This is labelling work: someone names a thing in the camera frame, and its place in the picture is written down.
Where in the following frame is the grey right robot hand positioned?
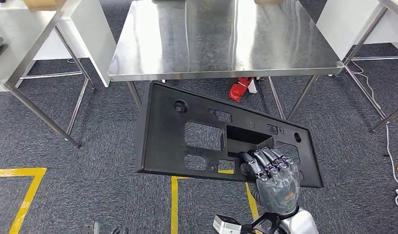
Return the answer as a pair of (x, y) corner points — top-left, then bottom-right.
(239, 147), (301, 215)

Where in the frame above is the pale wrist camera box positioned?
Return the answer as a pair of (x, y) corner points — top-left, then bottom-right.
(82, 221), (100, 234)
(212, 214), (243, 234)

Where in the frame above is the small white plastic object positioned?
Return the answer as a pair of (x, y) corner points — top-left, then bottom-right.
(247, 78), (259, 94)

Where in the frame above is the steel table with grey part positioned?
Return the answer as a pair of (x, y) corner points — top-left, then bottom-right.
(0, 8), (97, 149)

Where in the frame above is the steel workbench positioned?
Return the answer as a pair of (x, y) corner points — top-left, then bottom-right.
(108, 0), (345, 122)

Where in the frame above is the black plastic panel part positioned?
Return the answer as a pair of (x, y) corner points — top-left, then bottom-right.
(134, 80), (325, 189)

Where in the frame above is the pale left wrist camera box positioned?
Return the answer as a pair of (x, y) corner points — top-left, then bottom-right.
(82, 221), (100, 234)

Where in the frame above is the white cabinet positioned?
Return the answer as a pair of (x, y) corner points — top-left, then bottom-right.
(316, 0), (398, 61)
(34, 0), (117, 88)

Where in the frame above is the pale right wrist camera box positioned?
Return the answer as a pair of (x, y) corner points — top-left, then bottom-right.
(212, 214), (243, 234)

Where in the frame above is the white floor cable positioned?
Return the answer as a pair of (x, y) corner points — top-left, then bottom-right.
(350, 60), (398, 189)

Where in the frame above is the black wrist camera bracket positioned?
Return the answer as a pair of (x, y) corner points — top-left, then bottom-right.
(241, 211), (282, 234)

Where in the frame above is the red plastic object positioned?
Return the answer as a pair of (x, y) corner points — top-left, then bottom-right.
(228, 77), (255, 102)

